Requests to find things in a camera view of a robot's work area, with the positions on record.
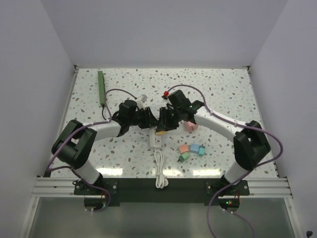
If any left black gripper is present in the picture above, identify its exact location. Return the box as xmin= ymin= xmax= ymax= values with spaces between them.
xmin=128 ymin=107 xmax=159 ymax=129

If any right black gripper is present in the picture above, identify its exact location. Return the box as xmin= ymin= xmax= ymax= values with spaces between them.
xmin=157 ymin=106 xmax=183 ymax=132

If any yellow plug cube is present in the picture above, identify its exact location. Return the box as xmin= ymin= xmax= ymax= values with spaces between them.
xmin=156 ymin=130 xmax=166 ymax=136

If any pink cube charger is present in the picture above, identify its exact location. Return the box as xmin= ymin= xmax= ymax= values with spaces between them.
xmin=183 ymin=121 xmax=199 ymax=132

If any salmon plug cube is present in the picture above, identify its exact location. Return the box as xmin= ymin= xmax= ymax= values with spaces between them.
xmin=178 ymin=144 xmax=190 ymax=154

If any blue plug cube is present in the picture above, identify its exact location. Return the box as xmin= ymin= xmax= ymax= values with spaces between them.
xmin=190 ymin=143 xmax=200 ymax=153

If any green plug cube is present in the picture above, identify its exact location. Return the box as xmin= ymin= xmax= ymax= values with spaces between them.
xmin=178 ymin=152 xmax=190 ymax=163

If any teal plug cube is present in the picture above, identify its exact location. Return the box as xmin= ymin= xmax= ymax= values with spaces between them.
xmin=198 ymin=145 xmax=206 ymax=157

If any green power strip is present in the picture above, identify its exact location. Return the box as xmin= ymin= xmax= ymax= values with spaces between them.
xmin=98 ymin=70 xmax=106 ymax=107

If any white cable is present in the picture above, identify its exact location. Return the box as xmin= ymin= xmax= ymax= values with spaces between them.
xmin=153 ymin=148 xmax=169 ymax=189

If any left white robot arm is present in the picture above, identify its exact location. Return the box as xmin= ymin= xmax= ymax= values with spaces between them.
xmin=52 ymin=100 xmax=159 ymax=194

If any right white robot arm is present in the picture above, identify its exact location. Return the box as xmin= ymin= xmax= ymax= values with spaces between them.
xmin=156 ymin=90 xmax=271 ymax=195

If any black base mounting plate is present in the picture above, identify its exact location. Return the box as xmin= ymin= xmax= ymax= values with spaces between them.
xmin=73 ymin=177 xmax=251 ymax=207

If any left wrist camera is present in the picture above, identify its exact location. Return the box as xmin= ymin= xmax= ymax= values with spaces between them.
xmin=136 ymin=94 xmax=148 ymax=109

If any aluminium frame rail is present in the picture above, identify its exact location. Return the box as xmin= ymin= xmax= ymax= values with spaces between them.
xmin=32 ymin=65 xmax=79 ymax=197

